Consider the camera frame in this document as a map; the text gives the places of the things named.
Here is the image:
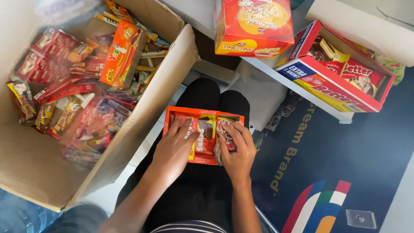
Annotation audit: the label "person's left hand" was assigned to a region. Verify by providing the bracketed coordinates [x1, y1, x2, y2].
[151, 117, 201, 189]

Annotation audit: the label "person's right hand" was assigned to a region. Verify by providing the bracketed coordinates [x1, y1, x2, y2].
[216, 122, 257, 184]

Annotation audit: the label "white red cloth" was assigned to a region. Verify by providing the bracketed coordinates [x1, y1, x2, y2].
[214, 119, 240, 166]

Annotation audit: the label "orange wafer display box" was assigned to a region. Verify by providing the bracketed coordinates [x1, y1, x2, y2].
[163, 106, 245, 166]

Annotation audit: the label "red chocolate wafer packet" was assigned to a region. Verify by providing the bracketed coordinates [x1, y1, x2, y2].
[195, 116, 216, 155]

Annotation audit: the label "person's black trousers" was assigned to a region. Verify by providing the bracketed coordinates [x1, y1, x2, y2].
[115, 78, 275, 233]

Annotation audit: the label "large brown cardboard carton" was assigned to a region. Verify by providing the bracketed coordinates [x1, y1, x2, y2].
[0, 0, 201, 213]

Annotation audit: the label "person's striped shirt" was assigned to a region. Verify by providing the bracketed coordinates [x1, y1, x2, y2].
[150, 220, 229, 233]

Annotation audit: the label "red blue biscuit box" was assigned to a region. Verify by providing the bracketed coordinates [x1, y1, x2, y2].
[274, 20, 397, 113]

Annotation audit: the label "heap of assorted snack packets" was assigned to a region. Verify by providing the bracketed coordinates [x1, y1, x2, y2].
[6, 0, 171, 169]

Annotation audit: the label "orange burger candy box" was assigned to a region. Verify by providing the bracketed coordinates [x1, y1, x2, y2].
[99, 19, 147, 90]

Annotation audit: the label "dark blue printed mat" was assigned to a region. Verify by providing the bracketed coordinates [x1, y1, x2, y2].
[250, 66, 414, 233]

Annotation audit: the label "orange yellow snack box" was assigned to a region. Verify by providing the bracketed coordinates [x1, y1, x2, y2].
[214, 0, 295, 59]

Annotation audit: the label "clear plastic square piece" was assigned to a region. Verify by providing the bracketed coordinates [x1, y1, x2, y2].
[345, 209, 378, 230]

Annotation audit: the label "yellow chocolate biscuit packet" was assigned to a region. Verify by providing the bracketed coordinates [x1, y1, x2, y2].
[307, 35, 351, 76]

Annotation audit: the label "blue plastic bag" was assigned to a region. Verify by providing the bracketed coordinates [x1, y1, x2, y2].
[0, 188, 109, 233]

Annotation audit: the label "red chocolate biscuit packet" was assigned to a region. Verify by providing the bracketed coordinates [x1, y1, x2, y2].
[341, 58, 387, 98]

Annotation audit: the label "green snack packet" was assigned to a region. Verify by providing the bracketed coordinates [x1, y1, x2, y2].
[375, 53, 406, 86]

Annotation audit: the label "white cardboard sheet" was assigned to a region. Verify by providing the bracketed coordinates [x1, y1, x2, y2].
[305, 0, 414, 68]

